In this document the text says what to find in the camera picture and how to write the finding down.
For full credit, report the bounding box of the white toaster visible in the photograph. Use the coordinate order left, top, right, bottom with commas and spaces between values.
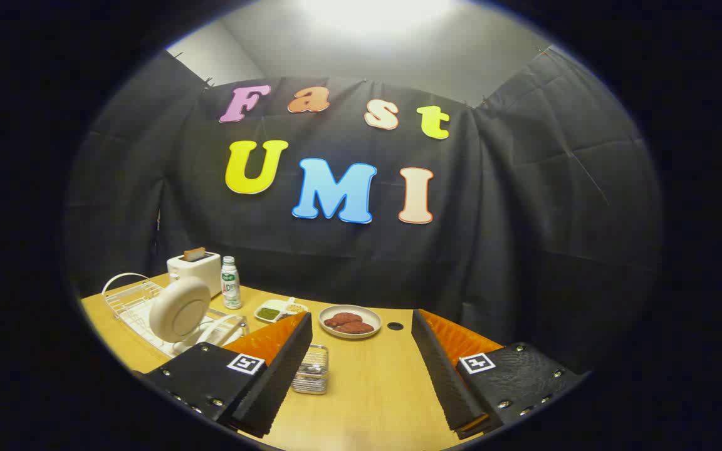
167, 251, 222, 298

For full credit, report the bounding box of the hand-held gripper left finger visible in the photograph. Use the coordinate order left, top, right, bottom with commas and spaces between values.
139, 311, 314, 439

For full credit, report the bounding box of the white ridged drip tray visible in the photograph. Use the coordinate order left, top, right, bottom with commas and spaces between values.
124, 299, 243, 358

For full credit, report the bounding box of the white bottle with green label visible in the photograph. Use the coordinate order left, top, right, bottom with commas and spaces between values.
221, 256, 243, 310

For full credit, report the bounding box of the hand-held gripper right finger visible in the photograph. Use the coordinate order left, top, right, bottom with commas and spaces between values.
411, 308, 589, 440

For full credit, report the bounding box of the beige plate with patties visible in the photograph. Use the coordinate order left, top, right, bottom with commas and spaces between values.
318, 304, 382, 340

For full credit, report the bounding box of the white wire dish rack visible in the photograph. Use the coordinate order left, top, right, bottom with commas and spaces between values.
102, 272, 250, 359

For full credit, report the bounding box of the white divided dish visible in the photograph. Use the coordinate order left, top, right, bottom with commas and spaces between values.
254, 297, 309, 324

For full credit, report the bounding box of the metal wire basket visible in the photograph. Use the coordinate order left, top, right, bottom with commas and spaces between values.
290, 344, 330, 395

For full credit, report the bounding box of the beige round plate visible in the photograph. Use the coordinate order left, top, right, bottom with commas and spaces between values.
149, 276, 212, 344

